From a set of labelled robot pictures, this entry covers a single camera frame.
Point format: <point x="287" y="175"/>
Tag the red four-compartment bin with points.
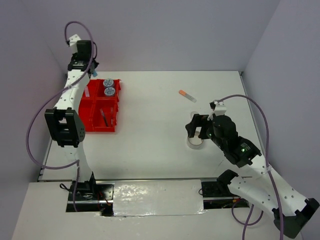
<point x="89" y="108"/>

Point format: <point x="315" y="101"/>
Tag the pink highlighter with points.
<point x="87" y="92"/>

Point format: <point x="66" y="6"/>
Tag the small clear tape roll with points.
<point x="192" y="114"/>

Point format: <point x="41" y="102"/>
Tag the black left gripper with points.
<point x="75" y="56"/>

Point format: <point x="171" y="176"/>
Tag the silver taped panel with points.
<point x="157" y="198"/>

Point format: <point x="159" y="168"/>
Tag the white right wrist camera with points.
<point x="218" y="108"/>

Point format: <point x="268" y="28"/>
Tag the blue gel pen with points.
<point x="104" y="117"/>

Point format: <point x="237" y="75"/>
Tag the orange capped highlighter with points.
<point x="186" y="95"/>

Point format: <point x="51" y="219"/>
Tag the red gel pen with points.
<point x="111" y="116"/>

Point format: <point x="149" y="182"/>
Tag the large clear tape roll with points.
<point x="195" y="142"/>

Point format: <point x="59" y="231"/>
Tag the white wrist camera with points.
<point x="218" y="108"/>
<point x="72" y="43"/>

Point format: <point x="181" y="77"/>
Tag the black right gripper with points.
<point x="198" y="120"/>

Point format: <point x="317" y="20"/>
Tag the blue lidded jar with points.
<point x="109" y="91"/>
<point x="108" y="83"/>

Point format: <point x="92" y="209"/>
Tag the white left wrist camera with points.
<point x="72" y="43"/>

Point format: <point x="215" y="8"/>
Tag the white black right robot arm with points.
<point x="253" y="179"/>

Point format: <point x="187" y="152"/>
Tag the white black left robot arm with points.
<point x="64" y="123"/>

